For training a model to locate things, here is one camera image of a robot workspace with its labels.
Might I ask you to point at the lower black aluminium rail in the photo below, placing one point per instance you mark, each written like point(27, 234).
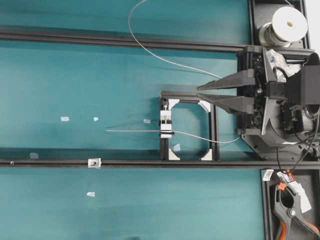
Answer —
point(194, 164)

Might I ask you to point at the white wire clamp block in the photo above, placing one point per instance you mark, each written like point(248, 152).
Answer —
point(166, 131)

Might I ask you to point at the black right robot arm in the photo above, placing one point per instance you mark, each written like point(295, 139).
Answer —
point(276, 102)

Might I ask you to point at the black right base frame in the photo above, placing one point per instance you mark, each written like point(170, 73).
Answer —
point(285, 123)

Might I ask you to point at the black square extrusion frame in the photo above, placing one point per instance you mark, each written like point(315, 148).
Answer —
point(168, 100)

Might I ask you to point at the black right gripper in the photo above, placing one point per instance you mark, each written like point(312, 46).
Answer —
point(253, 104)

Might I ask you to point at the upper black aluminium rail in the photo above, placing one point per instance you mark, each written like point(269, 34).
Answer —
point(105, 40)

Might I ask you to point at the white paper label tags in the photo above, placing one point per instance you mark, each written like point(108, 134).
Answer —
point(290, 180)

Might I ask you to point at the white wire spool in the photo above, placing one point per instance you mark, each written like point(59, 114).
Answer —
point(287, 26)

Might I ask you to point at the orange grey spring clamp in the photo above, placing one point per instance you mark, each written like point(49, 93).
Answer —
point(286, 206)

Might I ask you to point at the plastic bag of screws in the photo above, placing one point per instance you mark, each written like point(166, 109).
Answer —
point(277, 60)

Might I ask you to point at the black aluminium rail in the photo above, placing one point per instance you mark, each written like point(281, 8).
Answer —
point(194, 164)
point(105, 40)

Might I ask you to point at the grey metal fitting with hole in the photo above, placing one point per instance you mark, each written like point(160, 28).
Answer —
point(94, 163)

